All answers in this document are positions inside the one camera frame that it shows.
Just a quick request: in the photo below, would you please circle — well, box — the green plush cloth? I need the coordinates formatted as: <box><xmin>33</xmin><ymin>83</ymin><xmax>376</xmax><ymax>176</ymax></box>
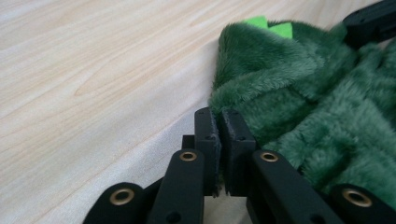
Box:
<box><xmin>207</xmin><ymin>15</ymin><xmax>396</xmax><ymax>210</ymax></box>

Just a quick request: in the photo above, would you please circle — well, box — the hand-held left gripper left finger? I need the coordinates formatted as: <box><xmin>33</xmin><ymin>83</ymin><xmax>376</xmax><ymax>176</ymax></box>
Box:
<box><xmin>193</xmin><ymin>106</ymin><xmax>222</xmax><ymax>198</ymax></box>

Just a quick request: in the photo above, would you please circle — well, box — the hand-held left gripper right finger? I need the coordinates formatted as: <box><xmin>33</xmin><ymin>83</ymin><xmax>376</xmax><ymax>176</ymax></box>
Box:
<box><xmin>220</xmin><ymin>108</ymin><xmax>257</xmax><ymax>197</ymax></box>

